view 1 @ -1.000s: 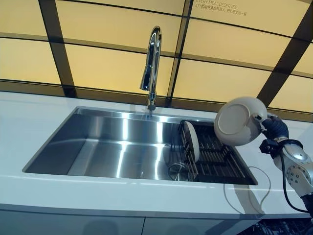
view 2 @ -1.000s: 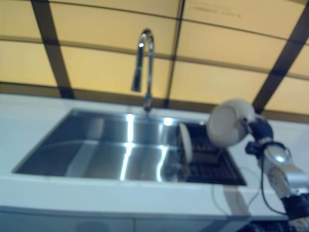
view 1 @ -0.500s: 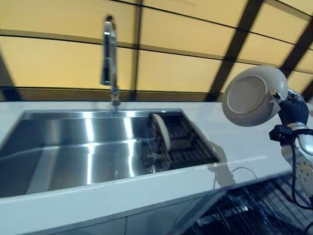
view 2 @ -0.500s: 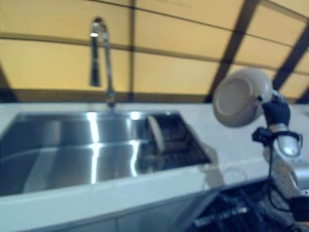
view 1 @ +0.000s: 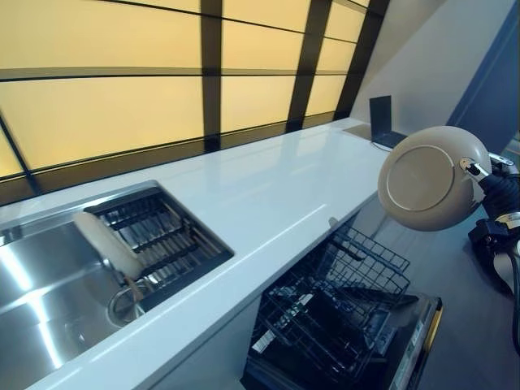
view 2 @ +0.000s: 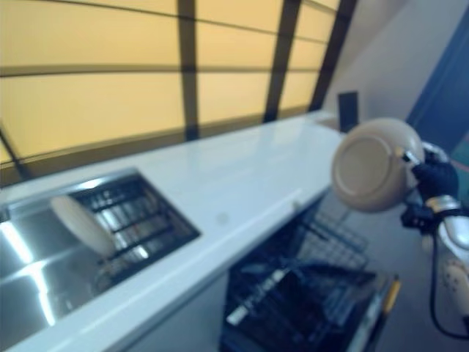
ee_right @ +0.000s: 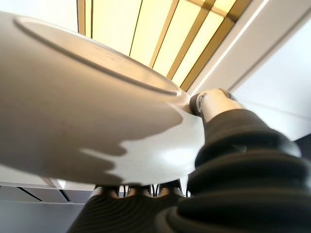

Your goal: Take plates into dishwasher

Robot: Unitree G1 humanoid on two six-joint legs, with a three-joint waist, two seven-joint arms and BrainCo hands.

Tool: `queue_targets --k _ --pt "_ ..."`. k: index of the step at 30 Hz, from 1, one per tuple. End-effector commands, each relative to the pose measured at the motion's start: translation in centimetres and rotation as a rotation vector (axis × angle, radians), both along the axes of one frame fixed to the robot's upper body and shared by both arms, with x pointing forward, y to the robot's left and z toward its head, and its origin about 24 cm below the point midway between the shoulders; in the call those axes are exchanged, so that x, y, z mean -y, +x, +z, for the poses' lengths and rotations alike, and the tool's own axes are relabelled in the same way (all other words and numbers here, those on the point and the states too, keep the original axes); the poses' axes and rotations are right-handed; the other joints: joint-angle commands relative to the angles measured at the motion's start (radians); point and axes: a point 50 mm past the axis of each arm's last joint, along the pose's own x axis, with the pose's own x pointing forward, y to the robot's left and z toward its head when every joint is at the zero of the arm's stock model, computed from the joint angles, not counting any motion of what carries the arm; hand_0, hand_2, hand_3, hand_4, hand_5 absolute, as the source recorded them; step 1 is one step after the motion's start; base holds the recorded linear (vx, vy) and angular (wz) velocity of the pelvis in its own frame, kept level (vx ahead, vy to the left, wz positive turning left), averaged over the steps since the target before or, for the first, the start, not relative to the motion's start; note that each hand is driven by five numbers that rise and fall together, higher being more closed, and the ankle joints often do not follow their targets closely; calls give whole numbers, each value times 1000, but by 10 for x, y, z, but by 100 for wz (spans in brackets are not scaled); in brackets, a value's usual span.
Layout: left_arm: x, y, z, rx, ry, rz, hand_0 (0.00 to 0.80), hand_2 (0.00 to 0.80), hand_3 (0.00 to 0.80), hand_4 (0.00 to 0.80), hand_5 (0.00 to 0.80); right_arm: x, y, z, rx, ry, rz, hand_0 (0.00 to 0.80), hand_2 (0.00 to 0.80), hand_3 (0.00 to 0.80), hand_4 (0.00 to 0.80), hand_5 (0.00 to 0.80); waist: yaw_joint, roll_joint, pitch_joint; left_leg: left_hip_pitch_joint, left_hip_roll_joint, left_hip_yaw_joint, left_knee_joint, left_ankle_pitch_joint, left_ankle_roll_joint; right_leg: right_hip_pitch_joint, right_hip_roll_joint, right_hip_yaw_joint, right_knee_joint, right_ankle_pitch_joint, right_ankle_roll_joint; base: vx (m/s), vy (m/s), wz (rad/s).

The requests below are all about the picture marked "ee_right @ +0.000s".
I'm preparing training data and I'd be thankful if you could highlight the robot right hand dark palm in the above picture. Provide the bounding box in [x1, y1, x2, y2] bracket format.
[68, 87, 311, 233]

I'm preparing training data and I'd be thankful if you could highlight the large cream bowl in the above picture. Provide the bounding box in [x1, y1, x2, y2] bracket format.
[0, 11, 207, 187]

